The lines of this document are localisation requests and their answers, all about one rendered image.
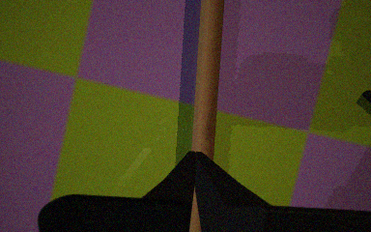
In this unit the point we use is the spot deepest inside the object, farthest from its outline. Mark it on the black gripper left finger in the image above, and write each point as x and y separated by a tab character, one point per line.
165	208

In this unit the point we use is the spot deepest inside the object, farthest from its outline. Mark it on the black slightly bent flat bar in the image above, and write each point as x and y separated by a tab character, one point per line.
367	95

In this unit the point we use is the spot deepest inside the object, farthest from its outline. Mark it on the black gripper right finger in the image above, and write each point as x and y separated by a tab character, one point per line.
225	205

